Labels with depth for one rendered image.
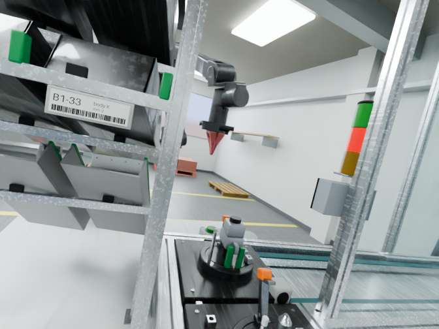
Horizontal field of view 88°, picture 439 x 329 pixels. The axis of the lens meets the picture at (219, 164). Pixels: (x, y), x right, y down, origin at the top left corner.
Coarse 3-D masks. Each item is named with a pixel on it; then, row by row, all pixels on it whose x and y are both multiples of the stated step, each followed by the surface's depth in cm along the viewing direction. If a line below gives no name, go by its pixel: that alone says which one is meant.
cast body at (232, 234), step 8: (232, 216) 57; (224, 224) 57; (232, 224) 54; (240, 224) 55; (224, 232) 56; (232, 232) 54; (240, 232) 54; (224, 240) 55; (232, 240) 54; (240, 240) 54
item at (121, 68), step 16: (64, 48) 30; (80, 48) 31; (96, 48) 31; (112, 48) 31; (48, 64) 29; (64, 64) 30; (80, 64) 30; (96, 64) 30; (112, 64) 31; (128, 64) 31; (144, 64) 32; (96, 80) 30; (112, 80) 30; (128, 80) 30; (144, 80) 31; (144, 112) 33; (160, 112) 43; (96, 128) 41; (112, 128) 40; (144, 128) 38; (160, 128) 46; (144, 144) 45
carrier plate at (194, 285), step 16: (176, 240) 65; (192, 240) 67; (176, 256) 58; (192, 256) 58; (256, 256) 65; (192, 272) 51; (256, 272) 57; (192, 288) 46; (208, 288) 47; (224, 288) 48; (240, 288) 49; (256, 288) 50
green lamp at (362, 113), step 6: (360, 108) 46; (366, 108) 45; (354, 114) 48; (360, 114) 46; (366, 114) 45; (354, 120) 47; (360, 120) 46; (366, 120) 45; (354, 126) 47; (360, 126) 46; (366, 126) 45
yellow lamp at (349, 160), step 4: (344, 152) 49; (348, 152) 47; (352, 152) 47; (356, 152) 46; (344, 156) 48; (348, 156) 47; (352, 156) 47; (356, 156) 46; (344, 160) 48; (348, 160) 47; (352, 160) 46; (356, 160) 46; (344, 164) 48; (348, 164) 47; (352, 164) 46; (356, 164) 46; (340, 168) 49; (344, 168) 48; (348, 168) 47; (352, 168) 46; (340, 172) 48; (344, 172) 47; (348, 172) 47; (352, 172) 46
